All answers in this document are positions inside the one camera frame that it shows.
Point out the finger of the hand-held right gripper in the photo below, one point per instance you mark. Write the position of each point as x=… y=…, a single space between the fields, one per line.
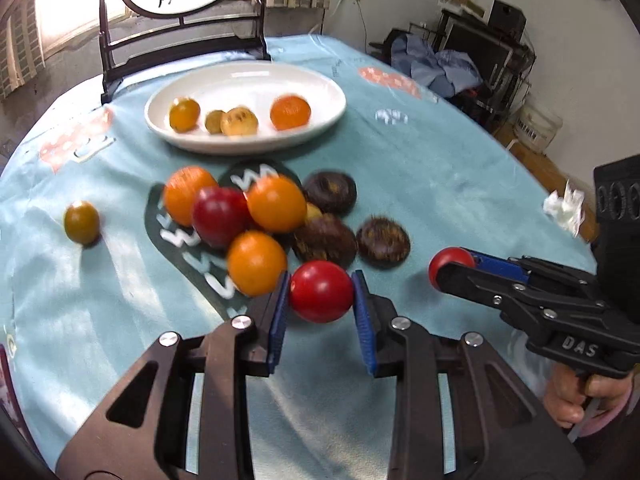
x=500 y=264
x=480 y=285

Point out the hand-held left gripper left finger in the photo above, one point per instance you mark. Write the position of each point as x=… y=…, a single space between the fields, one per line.
x=277 y=320

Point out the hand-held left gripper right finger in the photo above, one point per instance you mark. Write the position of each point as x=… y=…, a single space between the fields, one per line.
x=365 y=330

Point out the small red round fruit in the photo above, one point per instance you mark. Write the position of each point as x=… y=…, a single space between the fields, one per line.
x=450 y=262

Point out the large red round fruit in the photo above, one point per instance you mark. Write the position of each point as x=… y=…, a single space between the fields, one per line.
x=321 y=291

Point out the white oval plate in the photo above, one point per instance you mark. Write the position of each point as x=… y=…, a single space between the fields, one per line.
x=250 y=85

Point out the person's right hand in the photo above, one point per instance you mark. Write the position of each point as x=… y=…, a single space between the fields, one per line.
x=565 y=400

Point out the orange tangerine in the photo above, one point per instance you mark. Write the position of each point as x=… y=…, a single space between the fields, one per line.
x=290 y=111
x=256 y=262
x=186 y=194
x=276 y=203

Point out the crumpled white tissue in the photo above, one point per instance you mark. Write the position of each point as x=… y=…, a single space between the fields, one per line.
x=565 y=207

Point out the dark brown round fruit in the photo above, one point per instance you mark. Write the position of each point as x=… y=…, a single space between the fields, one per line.
x=330 y=191
x=325 y=240
x=382 y=242

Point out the small yellow fruit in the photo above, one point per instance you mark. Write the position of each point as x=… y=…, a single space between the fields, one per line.
x=313 y=212

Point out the dark red round fruit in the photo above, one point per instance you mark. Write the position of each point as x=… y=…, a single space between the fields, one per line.
x=220 y=216

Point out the light blue printed tablecloth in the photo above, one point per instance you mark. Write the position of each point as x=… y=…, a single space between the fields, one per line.
x=425 y=170

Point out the black metal rack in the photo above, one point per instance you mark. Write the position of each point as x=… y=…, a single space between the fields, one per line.
x=505 y=75

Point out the tan speckled fruit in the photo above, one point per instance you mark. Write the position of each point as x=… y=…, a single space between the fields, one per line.
x=239 y=121

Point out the blue cloth pile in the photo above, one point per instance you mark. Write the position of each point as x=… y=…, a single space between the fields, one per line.
x=445 y=67

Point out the small olive fruit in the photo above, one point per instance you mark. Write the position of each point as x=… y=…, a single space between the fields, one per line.
x=213 y=122

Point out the yellow-green round fruit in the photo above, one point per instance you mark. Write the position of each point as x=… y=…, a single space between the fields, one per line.
x=184 y=114
x=81 y=221

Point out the black speaker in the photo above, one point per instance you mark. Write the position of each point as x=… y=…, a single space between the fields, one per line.
x=506 y=19

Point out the black chair with painted back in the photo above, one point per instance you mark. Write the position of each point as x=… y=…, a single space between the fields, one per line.
x=185 y=42

